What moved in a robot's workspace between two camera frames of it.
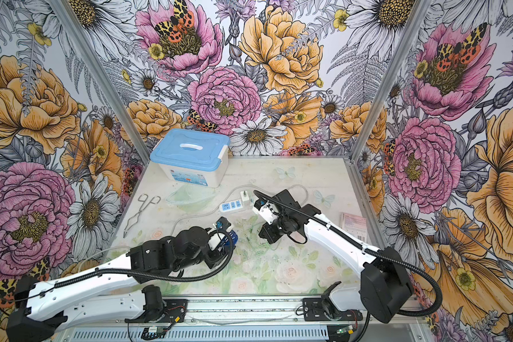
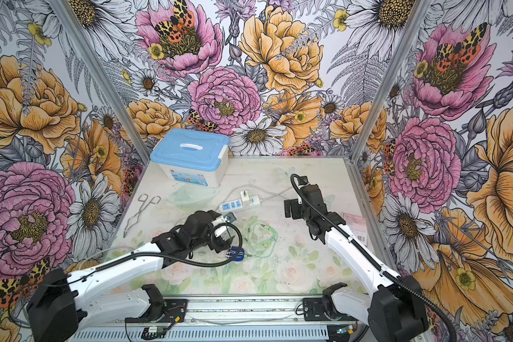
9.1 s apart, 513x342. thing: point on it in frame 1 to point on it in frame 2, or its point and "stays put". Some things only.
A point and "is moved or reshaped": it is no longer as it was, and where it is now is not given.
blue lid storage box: (194, 155) stays put
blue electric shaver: (234, 237) is moved or reshaped
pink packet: (355, 225) stays put
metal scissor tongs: (142, 197) stays put
